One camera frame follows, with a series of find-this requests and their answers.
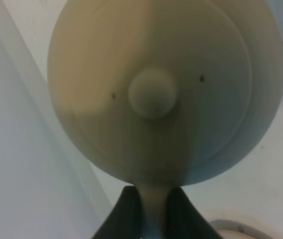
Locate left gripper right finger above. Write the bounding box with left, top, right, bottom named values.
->
left=166, top=188, right=222, bottom=239

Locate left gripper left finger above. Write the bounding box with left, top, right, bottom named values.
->
left=93, top=186, right=144, bottom=239

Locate beige ceramic teapot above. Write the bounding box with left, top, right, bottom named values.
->
left=47, top=0, right=283, bottom=239

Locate beige teapot saucer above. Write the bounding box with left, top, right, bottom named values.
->
left=209, top=219, right=274, bottom=239

